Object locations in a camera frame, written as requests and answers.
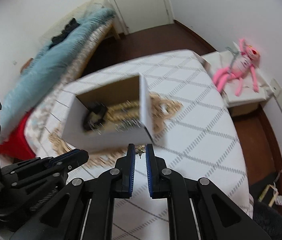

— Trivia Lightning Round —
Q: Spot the light blue duvet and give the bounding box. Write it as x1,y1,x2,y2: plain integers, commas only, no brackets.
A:
0,8,116,142

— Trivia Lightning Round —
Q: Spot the checkered bed sheet mattress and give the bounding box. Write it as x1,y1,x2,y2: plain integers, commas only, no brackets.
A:
24,20,113,142

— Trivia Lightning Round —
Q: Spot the black leather bracelet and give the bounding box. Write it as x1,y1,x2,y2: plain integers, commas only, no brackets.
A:
82,104,109,132

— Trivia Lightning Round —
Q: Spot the silver chain jewelry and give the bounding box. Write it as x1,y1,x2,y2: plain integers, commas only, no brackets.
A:
114,118,142,131

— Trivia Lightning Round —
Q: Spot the wooden bed frame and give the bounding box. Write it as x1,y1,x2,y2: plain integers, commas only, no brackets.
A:
104,22,121,40

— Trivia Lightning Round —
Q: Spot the white diamond pattern tablecloth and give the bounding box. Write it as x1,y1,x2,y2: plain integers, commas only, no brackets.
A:
34,49,253,240

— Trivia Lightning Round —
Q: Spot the white cloth covered box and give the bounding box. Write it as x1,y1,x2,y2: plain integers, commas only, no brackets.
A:
202,51,273,117

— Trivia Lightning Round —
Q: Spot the small gold earring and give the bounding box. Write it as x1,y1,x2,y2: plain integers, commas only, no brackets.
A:
136,145,146,159

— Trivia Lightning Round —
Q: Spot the black clothing on bed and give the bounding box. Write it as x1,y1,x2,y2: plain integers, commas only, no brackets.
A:
49,18,80,49

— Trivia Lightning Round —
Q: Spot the wooden bead bracelet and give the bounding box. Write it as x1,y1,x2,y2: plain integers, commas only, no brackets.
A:
106,100,141,128

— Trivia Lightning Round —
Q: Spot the white cardboard jewelry box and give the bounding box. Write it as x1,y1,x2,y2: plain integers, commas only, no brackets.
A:
61,74,153,153

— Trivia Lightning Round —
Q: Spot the pink panther plush toy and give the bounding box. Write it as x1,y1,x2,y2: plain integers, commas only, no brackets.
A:
213,38,260,96

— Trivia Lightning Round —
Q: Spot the grey clothes hanger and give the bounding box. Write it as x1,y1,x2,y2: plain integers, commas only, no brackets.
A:
226,47,241,75

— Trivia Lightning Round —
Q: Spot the red blanket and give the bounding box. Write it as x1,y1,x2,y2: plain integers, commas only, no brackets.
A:
0,109,36,161

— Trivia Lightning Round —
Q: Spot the white door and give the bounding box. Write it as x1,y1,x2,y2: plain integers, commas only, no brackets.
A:
109,0,173,35

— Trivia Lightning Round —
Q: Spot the white pillow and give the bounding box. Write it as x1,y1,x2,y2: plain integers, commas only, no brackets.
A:
38,0,112,45

